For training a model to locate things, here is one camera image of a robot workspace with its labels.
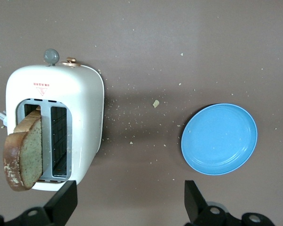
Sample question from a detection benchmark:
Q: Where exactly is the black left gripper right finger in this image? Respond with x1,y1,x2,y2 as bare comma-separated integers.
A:
184,180,241,226

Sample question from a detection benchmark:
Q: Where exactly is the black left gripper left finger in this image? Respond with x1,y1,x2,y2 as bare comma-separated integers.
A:
4,180,78,226

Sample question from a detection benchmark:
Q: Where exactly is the brown bread slice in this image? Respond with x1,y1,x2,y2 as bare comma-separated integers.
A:
3,105,43,192

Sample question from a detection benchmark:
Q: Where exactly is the blue plate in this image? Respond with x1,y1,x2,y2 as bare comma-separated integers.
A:
180,103,258,176

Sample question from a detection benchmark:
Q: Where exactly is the white toaster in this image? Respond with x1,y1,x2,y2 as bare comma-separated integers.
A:
0,48,106,193

